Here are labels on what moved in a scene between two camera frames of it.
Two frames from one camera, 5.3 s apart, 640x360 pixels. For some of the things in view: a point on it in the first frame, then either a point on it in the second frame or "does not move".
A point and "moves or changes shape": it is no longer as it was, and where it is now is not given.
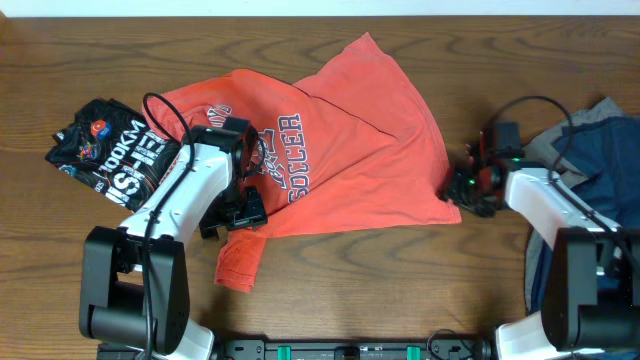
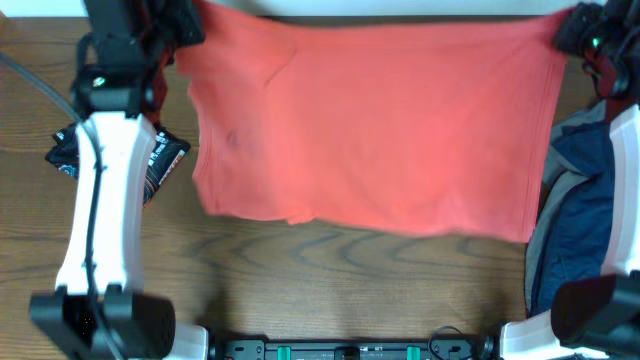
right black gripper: x=451 y=188 → x=570 y=38
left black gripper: x=242 y=216 → x=182 y=25
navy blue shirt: x=609 y=148 does not move
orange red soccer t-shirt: x=346 y=149 moves or changes shape
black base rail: x=355 y=349 does not move
